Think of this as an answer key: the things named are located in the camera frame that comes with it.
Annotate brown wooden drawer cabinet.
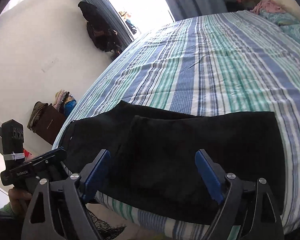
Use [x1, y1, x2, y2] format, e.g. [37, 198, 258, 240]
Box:
[33, 105, 66, 145]

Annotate clothes stack on cabinet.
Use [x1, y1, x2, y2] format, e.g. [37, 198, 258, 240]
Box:
[27, 89, 77, 131]

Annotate striped bed with sheet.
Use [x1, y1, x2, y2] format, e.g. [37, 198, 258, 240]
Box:
[66, 11, 300, 233]

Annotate left hand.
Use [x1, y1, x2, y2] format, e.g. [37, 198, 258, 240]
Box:
[8, 187, 32, 217]

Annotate left blue curtain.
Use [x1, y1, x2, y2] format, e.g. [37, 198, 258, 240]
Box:
[83, 0, 134, 48]

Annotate dark clothes hanging on wall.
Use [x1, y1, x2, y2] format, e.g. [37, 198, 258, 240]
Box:
[78, 1, 122, 58]

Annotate pink garment on bed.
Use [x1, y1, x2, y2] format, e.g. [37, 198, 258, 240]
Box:
[250, 0, 286, 14]

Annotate black pants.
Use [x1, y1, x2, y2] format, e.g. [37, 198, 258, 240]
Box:
[59, 101, 285, 225]

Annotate white wall switch plate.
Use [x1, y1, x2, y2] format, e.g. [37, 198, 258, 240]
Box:
[41, 57, 59, 73]

